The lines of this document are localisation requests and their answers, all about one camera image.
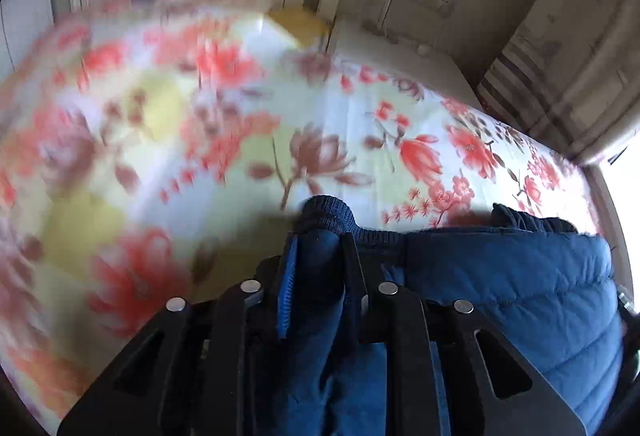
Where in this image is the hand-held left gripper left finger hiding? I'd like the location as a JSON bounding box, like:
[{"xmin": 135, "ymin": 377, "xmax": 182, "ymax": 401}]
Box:
[{"xmin": 57, "ymin": 233, "xmax": 301, "ymax": 436}]

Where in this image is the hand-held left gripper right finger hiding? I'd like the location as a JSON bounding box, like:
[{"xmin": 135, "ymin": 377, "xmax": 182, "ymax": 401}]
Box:
[{"xmin": 340, "ymin": 232, "xmax": 589, "ymax": 436}]

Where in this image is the blue puffer jacket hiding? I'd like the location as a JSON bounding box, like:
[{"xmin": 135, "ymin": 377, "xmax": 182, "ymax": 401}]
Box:
[{"xmin": 252, "ymin": 195, "xmax": 626, "ymax": 436}]

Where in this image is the floral quilt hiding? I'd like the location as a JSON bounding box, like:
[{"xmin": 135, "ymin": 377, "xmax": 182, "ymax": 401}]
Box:
[{"xmin": 0, "ymin": 0, "xmax": 601, "ymax": 422}]

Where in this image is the white nightstand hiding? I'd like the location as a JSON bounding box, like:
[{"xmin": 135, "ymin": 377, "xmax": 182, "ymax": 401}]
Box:
[{"xmin": 327, "ymin": 19, "xmax": 484, "ymax": 113}]

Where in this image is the yellow pillow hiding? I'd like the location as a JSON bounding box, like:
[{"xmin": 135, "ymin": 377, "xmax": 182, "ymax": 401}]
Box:
[{"xmin": 265, "ymin": 5, "xmax": 331, "ymax": 52}]

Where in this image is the printed curtain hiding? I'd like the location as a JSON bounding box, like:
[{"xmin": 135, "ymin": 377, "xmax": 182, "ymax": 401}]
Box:
[{"xmin": 475, "ymin": 0, "xmax": 640, "ymax": 167}]

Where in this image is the wall socket plate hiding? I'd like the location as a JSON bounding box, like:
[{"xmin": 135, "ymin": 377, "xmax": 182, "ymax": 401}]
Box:
[{"xmin": 411, "ymin": 0, "xmax": 456, "ymax": 18}]

